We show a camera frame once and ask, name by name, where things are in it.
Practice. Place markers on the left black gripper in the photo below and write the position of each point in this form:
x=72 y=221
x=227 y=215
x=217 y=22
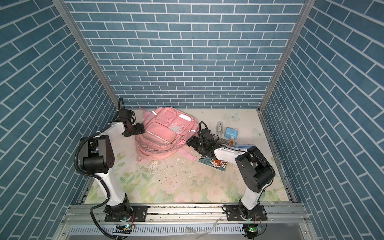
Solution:
x=139 y=129

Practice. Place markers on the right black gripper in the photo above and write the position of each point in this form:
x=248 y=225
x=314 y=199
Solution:
x=193 y=141

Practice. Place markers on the colourful illustrated book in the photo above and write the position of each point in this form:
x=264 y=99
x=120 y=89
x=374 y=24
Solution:
x=213 y=162

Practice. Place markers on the pink student backpack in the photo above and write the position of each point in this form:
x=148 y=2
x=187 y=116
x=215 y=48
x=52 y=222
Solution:
x=166 y=131

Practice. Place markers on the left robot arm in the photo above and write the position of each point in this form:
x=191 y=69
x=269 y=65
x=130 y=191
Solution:
x=95 y=158

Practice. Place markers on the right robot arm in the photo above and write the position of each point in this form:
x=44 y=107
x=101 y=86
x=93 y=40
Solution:
x=256 y=171

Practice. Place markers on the clear plastic eraser case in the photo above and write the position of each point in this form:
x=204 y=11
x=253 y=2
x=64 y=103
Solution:
x=220 y=128

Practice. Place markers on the blue pencil sharpener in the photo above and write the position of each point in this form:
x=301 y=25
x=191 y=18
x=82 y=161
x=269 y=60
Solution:
x=231 y=133

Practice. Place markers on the blue geometry set case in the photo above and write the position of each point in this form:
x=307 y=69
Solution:
x=243 y=147

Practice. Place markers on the right small circuit board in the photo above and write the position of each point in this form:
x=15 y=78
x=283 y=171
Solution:
x=251 y=231

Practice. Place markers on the small circuit board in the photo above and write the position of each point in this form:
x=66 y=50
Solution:
x=123 y=230
x=251 y=231

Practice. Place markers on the left small circuit board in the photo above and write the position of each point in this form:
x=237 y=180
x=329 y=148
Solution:
x=123 y=230

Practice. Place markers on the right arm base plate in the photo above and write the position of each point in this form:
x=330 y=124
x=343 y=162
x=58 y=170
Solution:
x=241 y=213

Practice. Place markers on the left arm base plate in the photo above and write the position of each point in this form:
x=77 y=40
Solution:
x=117 y=214

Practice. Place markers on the aluminium front rail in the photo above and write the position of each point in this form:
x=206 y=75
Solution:
x=286 y=221

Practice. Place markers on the left corner aluminium post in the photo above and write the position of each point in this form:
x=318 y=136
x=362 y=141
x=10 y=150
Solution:
x=81 y=41

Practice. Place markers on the corner aluminium post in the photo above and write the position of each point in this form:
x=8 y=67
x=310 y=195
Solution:
x=81 y=41
x=307 y=7

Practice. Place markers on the right corner aluminium post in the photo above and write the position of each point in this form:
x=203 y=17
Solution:
x=307 y=7

